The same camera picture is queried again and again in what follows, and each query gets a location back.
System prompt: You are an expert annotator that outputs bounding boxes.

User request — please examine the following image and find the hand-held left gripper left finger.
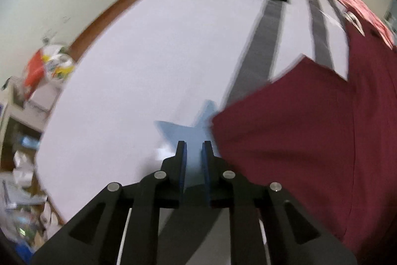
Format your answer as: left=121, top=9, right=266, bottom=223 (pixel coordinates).
left=29, top=140, right=188, bottom=265

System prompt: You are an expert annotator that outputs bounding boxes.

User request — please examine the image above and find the maroon garment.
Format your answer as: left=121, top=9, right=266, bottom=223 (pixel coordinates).
left=211, top=12, right=397, bottom=262

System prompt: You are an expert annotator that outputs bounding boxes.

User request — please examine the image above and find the striped star print bed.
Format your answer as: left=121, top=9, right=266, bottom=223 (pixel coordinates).
left=34, top=0, right=397, bottom=265

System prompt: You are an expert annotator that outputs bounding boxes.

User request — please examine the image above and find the pink garment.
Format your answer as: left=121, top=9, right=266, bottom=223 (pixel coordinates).
left=319, top=0, right=397, bottom=50

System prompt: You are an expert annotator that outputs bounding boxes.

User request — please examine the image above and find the white shelf unit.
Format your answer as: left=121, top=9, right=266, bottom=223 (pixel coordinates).
left=0, top=76, right=63, bottom=179

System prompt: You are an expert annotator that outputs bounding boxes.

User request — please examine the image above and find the pile of paper packaging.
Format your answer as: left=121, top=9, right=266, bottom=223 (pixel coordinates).
left=0, top=175, right=64, bottom=262

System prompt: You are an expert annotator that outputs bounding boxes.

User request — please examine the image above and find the red and white plastic bag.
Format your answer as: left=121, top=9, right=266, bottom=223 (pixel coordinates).
left=23, top=44, right=76, bottom=101

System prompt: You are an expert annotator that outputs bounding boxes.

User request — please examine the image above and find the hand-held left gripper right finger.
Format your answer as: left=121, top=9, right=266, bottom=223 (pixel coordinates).
left=201, top=141, right=359, bottom=265

